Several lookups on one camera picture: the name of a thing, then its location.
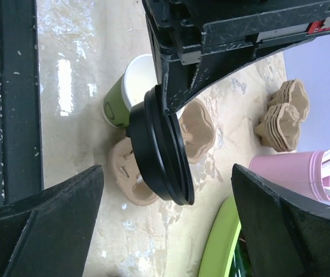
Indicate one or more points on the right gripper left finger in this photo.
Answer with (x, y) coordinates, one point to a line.
(49, 233)

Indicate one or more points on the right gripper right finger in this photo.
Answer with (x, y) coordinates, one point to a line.
(286, 233)

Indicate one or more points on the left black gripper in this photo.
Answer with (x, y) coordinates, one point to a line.
(219, 38)

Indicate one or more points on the green paper coffee cup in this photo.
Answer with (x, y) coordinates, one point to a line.
(138, 78)

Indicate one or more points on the black plastic cup lid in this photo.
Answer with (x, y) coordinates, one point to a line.
(160, 152)

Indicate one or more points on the brown pulp cup carrier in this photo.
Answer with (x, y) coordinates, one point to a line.
(198, 134)

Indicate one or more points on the green plastic tray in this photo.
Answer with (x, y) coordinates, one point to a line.
(222, 240)

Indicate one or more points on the pink straw holder cup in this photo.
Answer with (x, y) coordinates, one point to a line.
(299, 172)

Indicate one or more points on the stack of pulp carriers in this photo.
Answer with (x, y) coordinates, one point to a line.
(279, 127)

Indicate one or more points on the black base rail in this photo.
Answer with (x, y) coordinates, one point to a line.
(21, 170)

